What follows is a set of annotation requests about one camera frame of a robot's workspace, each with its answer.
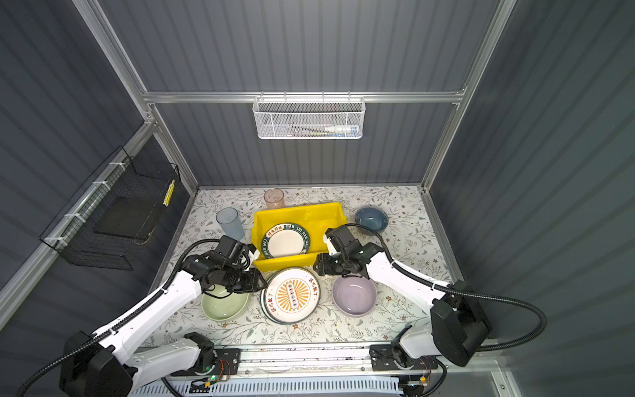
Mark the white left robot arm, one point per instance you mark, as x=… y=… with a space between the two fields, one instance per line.
x=107 y=362

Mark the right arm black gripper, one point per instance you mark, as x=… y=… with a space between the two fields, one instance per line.
x=323 y=265

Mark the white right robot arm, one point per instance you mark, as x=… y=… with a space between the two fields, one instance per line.
x=458 y=323

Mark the pink plastic cup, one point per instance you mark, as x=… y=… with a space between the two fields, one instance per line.
x=274 y=198

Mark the white wire mesh basket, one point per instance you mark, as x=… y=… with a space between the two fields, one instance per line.
x=304 y=116

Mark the teal rimmed white plate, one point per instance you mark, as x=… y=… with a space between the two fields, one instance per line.
x=285 y=239

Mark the yellow plastic bin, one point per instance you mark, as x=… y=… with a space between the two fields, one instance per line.
x=316 y=219

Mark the orange sunburst plate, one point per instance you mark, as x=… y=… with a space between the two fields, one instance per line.
x=291 y=296

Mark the white tube in basket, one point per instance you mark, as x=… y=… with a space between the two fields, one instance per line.
x=343 y=130

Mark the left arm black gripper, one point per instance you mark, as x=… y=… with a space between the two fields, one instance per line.
x=254 y=284

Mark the lavender bowl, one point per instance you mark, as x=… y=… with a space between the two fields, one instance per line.
x=355 y=296

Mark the light green bowl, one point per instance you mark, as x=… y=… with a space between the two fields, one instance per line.
x=219 y=305

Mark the frosted blue plastic cup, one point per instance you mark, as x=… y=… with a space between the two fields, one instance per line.
x=230 y=221

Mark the black wire basket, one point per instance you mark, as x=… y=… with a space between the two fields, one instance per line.
x=111 y=224

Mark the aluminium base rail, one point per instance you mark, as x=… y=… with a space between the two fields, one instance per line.
x=337 y=369

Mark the dark blue bowl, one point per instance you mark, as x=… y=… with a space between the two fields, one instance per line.
x=373 y=218

